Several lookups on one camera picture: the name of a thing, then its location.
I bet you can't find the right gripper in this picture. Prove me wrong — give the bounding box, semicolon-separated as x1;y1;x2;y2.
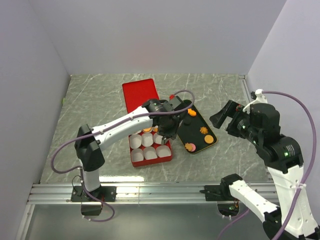
208;98;261;143

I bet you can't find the black round cookie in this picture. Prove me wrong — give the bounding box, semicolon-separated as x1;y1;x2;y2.
183;118;192;126

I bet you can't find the round waffle cookie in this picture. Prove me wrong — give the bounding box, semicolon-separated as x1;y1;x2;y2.
142;127;153;133

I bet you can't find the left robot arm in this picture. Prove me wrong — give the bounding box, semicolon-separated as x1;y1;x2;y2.
74;96;188;201

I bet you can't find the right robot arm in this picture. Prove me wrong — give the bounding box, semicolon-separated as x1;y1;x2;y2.
209;100;320;240

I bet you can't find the paper cup centre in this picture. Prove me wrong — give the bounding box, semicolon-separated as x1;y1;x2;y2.
141;133;154;147

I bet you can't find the paper cup front right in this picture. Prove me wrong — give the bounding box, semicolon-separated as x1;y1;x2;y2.
156;145;172;158

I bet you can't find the fish shaped cookie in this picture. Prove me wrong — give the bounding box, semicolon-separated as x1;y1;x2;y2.
187;108;197;117

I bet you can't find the black tray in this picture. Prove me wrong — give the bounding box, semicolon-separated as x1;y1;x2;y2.
177;105;218;154

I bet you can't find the flower cookie front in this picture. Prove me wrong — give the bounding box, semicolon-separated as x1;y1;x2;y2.
184;143;193;152

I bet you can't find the red tin box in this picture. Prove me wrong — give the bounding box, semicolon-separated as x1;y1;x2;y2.
129;125;173;168

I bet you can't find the paper cup front middle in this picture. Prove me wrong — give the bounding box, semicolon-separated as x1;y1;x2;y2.
143;146;158;160

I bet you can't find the swirl star cookie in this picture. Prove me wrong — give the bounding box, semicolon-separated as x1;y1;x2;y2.
199;126;209;135

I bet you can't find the pink round cookie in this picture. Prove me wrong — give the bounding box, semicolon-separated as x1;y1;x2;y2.
190;143;196;152

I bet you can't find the paper cup middle left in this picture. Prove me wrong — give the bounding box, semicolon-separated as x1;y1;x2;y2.
129;134;142;149

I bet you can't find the round orange cookie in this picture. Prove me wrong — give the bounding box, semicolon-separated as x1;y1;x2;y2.
204;134;214;144

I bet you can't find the paper cup front left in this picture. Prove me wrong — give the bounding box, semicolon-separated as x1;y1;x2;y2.
130;148;144;163

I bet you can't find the red tin lid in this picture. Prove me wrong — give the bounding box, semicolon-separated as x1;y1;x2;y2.
122;78;159;113

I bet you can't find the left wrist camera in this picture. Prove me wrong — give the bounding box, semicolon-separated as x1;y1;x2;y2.
163;95;185;112

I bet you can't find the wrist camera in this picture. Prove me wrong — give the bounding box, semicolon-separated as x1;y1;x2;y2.
242;89;268;113
163;95;185;112

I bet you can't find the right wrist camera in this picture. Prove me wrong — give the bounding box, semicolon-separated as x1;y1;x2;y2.
242;89;268;113

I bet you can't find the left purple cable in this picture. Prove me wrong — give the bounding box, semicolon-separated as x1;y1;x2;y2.
50;89;196;222

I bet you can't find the purple cable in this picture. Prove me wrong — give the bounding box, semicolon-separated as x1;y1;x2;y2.
50;89;196;222
216;90;314;240

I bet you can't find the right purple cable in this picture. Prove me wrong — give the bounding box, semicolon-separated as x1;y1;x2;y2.
216;90;314;240

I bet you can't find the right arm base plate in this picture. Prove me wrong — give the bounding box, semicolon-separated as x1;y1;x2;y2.
199;185;234;202

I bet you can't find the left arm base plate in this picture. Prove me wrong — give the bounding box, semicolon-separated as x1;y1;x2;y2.
70;185;117;202

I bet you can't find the aluminium rail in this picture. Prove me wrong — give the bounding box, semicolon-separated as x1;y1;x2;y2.
26;182;281;206

